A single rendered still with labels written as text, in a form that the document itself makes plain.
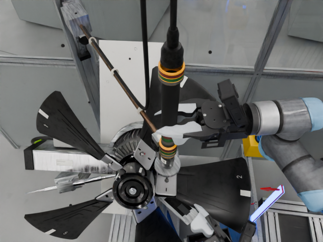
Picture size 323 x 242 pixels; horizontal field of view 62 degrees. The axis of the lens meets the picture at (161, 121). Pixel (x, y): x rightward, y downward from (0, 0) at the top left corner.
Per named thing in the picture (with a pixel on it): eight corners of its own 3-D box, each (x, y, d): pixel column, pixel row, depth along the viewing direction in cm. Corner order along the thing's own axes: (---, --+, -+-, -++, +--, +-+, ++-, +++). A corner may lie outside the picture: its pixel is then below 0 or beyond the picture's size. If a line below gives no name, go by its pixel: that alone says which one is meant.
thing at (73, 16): (65, 24, 101) (58, 3, 94) (82, 18, 103) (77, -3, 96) (74, 39, 96) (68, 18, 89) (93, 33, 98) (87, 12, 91)
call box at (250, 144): (239, 126, 120) (245, 112, 111) (262, 127, 120) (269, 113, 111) (243, 158, 111) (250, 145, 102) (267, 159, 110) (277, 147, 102)
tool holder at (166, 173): (145, 156, 74) (144, 137, 66) (167, 144, 76) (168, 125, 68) (162, 182, 70) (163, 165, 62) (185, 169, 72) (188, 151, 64)
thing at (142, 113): (80, 28, 94) (79, 25, 93) (83, 27, 95) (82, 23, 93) (157, 140, 67) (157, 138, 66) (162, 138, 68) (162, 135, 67)
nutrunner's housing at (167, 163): (157, 167, 75) (154, 25, 38) (169, 160, 76) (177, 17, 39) (165, 178, 73) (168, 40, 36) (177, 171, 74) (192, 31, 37)
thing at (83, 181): (121, 175, 92) (28, 194, 96) (119, 170, 91) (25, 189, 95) (120, 178, 90) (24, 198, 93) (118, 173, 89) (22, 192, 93)
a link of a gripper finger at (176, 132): (159, 154, 57) (200, 145, 59) (159, 140, 52) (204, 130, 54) (155, 142, 59) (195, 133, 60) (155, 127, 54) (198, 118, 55)
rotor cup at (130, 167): (116, 191, 90) (106, 213, 78) (116, 151, 87) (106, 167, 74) (159, 194, 90) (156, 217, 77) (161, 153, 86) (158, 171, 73)
